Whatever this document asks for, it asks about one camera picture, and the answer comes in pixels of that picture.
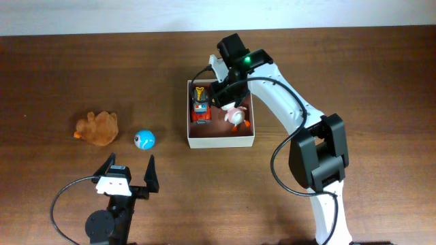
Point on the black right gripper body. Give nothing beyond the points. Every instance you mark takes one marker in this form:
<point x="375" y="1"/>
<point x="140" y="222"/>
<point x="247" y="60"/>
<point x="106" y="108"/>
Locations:
<point x="223" y="96"/>

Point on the red grey toy truck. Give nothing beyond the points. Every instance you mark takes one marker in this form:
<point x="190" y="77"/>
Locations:
<point x="201" y="111"/>

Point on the blue white ball toy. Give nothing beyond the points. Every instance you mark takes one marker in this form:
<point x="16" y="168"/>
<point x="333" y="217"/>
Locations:
<point x="144" y="140"/>

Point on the pink white duck toy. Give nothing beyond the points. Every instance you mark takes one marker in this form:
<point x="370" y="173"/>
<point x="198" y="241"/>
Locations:
<point x="235" y="115"/>

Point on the brown plush toy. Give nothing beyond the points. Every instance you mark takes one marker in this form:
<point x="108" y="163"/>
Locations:
<point x="99" y="130"/>

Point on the white cardboard box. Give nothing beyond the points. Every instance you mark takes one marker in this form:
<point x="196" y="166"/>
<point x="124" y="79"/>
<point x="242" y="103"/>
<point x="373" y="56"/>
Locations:
<point x="218" y="133"/>

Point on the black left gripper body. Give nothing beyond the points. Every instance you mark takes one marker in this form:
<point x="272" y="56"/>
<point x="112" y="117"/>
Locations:
<point x="137" y="190"/>

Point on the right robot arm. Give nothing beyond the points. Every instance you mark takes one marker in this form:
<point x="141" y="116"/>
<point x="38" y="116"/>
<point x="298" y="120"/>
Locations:
<point x="318" y="145"/>

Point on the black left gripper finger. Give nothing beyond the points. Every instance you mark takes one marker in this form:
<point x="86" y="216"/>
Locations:
<point x="101" y="171"/>
<point x="150" y="176"/>

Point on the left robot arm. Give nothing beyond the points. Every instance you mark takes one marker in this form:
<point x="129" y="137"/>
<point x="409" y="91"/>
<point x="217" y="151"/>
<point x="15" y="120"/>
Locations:
<point x="111" y="226"/>

